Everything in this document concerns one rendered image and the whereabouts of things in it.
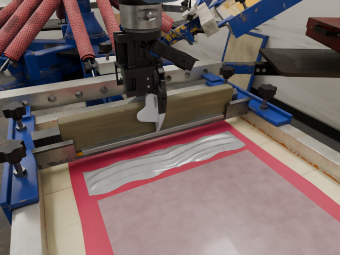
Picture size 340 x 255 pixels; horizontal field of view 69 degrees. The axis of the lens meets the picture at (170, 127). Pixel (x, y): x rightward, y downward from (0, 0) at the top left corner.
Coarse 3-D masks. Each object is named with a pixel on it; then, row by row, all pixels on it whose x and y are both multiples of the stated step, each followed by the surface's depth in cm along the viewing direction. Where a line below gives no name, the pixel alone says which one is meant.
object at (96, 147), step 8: (192, 120) 60; (200, 120) 60; (208, 120) 61; (160, 128) 57; (168, 128) 57; (176, 128) 57; (184, 128) 58; (128, 136) 54; (136, 136) 54; (144, 136) 54; (152, 136) 55; (96, 144) 51; (104, 144) 51; (112, 144) 52; (120, 144) 53; (88, 152) 50
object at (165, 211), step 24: (144, 144) 58; (72, 168) 51; (96, 168) 51; (120, 192) 45; (144, 192) 45; (168, 192) 45; (192, 192) 45; (96, 216) 41; (120, 216) 41; (144, 216) 41; (168, 216) 41; (192, 216) 41; (216, 216) 41; (96, 240) 37; (120, 240) 37; (144, 240) 37; (168, 240) 37; (192, 240) 37; (216, 240) 37
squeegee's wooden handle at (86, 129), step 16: (176, 96) 56; (192, 96) 57; (208, 96) 59; (224, 96) 61; (96, 112) 50; (112, 112) 50; (128, 112) 51; (176, 112) 57; (192, 112) 59; (208, 112) 61; (224, 112) 64; (64, 128) 47; (80, 128) 48; (96, 128) 50; (112, 128) 51; (128, 128) 53; (144, 128) 55; (80, 144) 50
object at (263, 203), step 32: (224, 128) 64; (224, 160) 53; (256, 160) 53; (224, 192) 45; (256, 192) 45; (288, 192) 45; (320, 192) 45; (224, 224) 40; (256, 224) 40; (288, 224) 40; (320, 224) 40
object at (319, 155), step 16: (64, 112) 64; (80, 112) 64; (48, 128) 61; (272, 128) 59; (288, 128) 58; (288, 144) 56; (304, 144) 52; (320, 144) 52; (320, 160) 50; (336, 160) 48; (336, 176) 48; (16, 208) 38; (32, 208) 38; (16, 224) 36; (32, 224) 36; (16, 240) 33; (32, 240) 33
